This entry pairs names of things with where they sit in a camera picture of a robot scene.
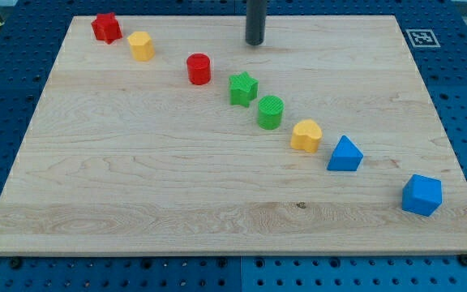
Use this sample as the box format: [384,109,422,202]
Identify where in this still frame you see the green cylinder block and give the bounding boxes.
[257,95,285,130]

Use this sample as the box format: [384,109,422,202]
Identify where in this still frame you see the green star block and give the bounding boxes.
[229,71,259,108]

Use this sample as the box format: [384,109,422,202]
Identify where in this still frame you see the yellow heart block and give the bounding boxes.
[290,119,323,153]

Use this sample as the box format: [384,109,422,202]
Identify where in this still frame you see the red cylinder block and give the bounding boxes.
[186,53,211,85]

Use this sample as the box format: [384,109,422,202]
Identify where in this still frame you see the wooden board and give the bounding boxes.
[0,15,467,257]

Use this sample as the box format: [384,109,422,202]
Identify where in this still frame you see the blue triangle block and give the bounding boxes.
[327,135,364,171]

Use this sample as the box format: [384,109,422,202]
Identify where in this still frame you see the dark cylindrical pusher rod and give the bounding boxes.
[245,0,267,45]

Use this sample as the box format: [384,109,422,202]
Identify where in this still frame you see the yellow hexagon block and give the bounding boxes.
[127,31,156,62]

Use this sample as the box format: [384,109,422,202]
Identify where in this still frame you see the red star block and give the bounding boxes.
[91,12,122,45]

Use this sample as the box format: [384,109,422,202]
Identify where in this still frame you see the blue cube block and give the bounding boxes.
[401,174,443,217]

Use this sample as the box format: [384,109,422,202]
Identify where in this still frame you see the white fiducial marker tag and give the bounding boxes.
[406,29,440,48]

